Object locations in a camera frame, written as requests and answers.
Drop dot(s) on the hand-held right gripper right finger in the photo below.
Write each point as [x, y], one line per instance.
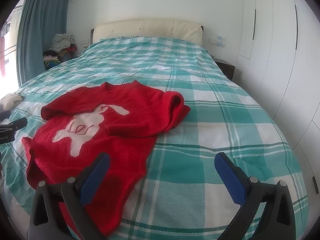
[228, 177]

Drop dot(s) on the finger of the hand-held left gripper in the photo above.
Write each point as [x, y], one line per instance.
[16, 124]

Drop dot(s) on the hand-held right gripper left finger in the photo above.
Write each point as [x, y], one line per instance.
[96, 177]

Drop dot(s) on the red sweater with white rabbit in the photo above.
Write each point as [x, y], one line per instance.
[122, 135]

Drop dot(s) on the pile of mixed clothes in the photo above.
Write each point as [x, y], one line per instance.
[61, 43]

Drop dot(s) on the beige patterned pillow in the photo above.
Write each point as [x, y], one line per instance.
[10, 101]

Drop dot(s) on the teal plaid blanket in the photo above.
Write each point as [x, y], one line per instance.
[200, 130]

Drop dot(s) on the blue curtain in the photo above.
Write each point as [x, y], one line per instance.
[42, 30]

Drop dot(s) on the dark wooden nightstand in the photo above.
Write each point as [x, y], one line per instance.
[226, 67]

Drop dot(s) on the white wardrobe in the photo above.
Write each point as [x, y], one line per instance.
[275, 55]

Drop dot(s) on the cream padded headboard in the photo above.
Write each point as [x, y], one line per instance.
[150, 28]

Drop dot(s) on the white wall socket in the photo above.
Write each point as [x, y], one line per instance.
[217, 41]
[85, 41]

